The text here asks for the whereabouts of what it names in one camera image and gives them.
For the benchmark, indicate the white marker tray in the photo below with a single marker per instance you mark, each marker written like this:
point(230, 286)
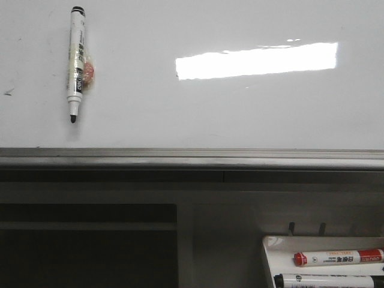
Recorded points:
point(278, 251)

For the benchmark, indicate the aluminium whiteboard frame rail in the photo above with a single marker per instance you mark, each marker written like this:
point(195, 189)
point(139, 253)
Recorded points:
point(190, 159)

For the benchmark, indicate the red capped whiteboard marker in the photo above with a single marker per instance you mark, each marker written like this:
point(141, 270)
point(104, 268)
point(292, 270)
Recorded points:
point(338, 257)

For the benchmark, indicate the white whiteboard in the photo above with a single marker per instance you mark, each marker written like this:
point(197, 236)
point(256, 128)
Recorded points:
point(196, 74)

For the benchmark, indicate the black whiteboard marker with magnet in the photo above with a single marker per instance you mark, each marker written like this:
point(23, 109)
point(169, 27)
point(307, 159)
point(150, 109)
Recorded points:
point(80, 69)

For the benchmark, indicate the black capped whiteboard marker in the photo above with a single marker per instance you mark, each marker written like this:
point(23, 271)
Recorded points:
point(318, 281)

